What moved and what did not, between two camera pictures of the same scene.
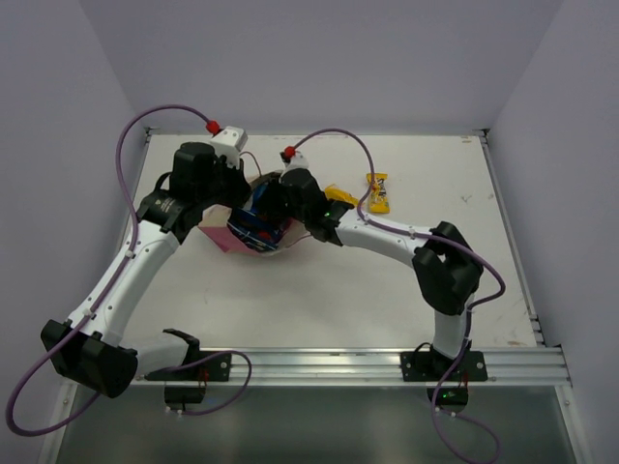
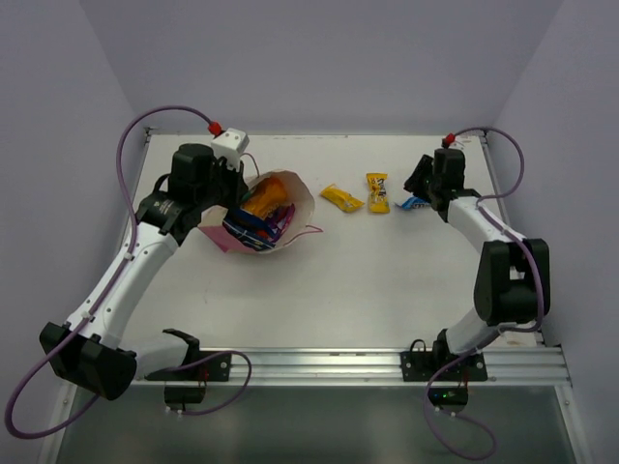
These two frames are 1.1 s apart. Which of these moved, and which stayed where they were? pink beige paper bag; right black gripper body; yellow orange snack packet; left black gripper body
Moved: right black gripper body
Stayed: left black gripper body; pink beige paper bag; yellow orange snack packet
